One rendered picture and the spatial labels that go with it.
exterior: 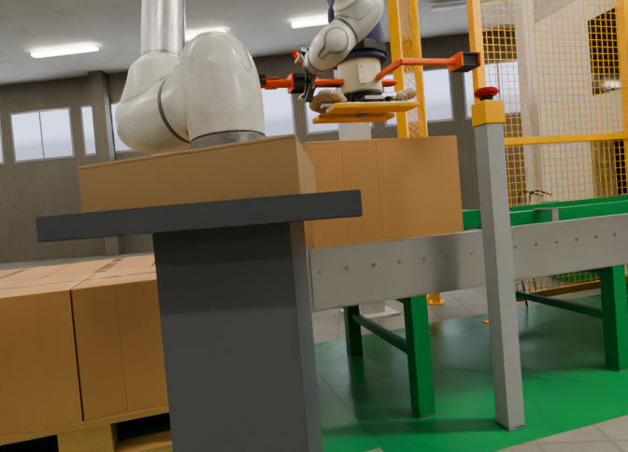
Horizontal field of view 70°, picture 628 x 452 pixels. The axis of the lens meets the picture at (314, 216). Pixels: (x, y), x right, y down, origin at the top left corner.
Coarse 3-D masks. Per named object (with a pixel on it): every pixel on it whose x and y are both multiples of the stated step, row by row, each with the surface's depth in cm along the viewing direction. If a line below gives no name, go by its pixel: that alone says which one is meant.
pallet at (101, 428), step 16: (112, 416) 136; (128, 416) 137; (144, 416) 138; (32, 432) 130; (48, 432) 131; (64, 432) 132; (80, 432) 133; (96, 432) 134; (112, 432) 138; (160, 432) 148; (64, 448) 132; (80, 448) 133; (96, 448) 134; (112, 448) 136; (128, 448) 139; (144, 448) 139; (160, 448) 139
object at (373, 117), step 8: (312, 120) 186; (320, 120) 182; (328, 120) 183; (336, 120) 185; (344, 120) 187; (352, 120) 188; (360, 120) 190; (368, 120) 192; (376, 120) 193; (384, 120) 195
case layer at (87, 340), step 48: (0, 288) 149; (48, 288) 139; (96, 288) 134; (144, 288) 138; (0, 336) 127; (48, 336) 131; (96, 336) 134; (144, 336) 138; (0, 384) 127; (48, 384) 131; (96, 384) 134; (144, 384) 138; (0, 432) 128
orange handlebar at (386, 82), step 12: (396, 60) 155; (408, 60) 154; (420, 60) 156; (432, 60) 157; (444, 60) 159; (384, 72) 164; (264, 84) 165; (276, 84) 166; (288, 84) 167; (324, 84) 172; (336, 84) 173; (384, 84) 180
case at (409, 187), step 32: (320, 160) 154; (352, 160) 157; (384, 160) 161; (416, 160) 164; (448, 160) 168; (384, 192) 161; (416, 192) 164; (448, 192) 168; (320, 224) 154; (352, 224) 157; (384, 224) 161; (416, 224) 164; (448, 224) 168
